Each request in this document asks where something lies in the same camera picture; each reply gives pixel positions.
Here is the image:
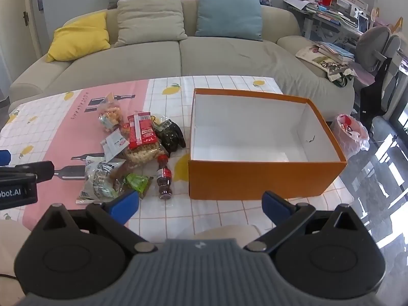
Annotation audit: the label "black snack packet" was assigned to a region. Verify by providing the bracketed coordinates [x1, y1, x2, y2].
[154, 119, 186, 157]

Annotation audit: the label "pink trash bin with bag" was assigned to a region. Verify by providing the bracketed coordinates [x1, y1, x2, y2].
[330, 114, 370, 160]

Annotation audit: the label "white sachet packet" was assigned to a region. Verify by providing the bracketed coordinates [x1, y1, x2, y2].
[101, 127, 130, 161]

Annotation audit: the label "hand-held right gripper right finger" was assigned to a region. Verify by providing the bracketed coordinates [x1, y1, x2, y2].
[244, 190, 367, 252]

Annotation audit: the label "green snack packet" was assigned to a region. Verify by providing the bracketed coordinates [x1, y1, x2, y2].
[123, 173, 154, 200]

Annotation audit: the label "clear mixed snack bag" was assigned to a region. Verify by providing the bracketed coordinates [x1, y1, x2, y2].
[97, 92, 125, 133]

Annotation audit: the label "glass door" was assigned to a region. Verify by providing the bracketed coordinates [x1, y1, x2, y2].
[386, 38, 408, 134]

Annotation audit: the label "silver white snack packet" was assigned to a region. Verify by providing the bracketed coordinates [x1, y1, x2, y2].
[76, 156, 126, 205]

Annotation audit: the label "yellow pillow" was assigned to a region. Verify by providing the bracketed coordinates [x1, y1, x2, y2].
[46, 12, 111, 62]

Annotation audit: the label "beige sofa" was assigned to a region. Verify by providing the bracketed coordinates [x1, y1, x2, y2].
[9, 0, 356, 125]

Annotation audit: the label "clear packet brown snacks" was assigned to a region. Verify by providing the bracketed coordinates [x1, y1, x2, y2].
[110, 160, 138, 188]

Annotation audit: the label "white desk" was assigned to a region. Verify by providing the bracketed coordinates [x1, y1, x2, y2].
[285, 5, 367, 52]

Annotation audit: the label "tablet screen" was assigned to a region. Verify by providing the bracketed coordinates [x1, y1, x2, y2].
[357, 13, 370, 33]

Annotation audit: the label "open magazine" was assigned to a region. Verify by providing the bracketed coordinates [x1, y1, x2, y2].
[296, 45, 332, 71]

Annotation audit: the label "beige pillow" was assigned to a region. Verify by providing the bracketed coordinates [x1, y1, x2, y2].
[114, 0, 188, 48]

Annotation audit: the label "stack of books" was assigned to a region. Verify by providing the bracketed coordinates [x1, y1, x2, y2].
[315, 41, 356, 64]

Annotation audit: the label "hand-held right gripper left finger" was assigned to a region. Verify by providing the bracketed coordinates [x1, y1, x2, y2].
[32, 189, 158, 254]

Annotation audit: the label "printed tote bag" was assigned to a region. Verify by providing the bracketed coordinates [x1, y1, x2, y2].
[322, 60, 357, 87]

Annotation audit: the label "orange cardboard box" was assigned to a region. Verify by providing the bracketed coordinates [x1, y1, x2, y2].
[188, 88, 348, 201]

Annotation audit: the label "small cola bottle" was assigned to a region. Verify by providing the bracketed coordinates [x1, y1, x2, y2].
[156, 154, 173, 201]

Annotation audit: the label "person's right leg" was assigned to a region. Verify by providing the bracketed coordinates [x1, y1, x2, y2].
[194, 225, 262, 241]

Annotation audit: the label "pile of books and papers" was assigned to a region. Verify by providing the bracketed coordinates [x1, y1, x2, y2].
[284, 0, 361, 28]

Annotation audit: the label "grey office chair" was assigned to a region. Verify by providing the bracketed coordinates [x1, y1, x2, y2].
[354, 25, 403, 86]

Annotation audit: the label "red puffed snack packet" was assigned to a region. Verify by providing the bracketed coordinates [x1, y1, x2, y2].
[123, 111, 169, 167]

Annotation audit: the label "blue pillow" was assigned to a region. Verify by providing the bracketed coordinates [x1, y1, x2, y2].
[195, 0, 263, 41]

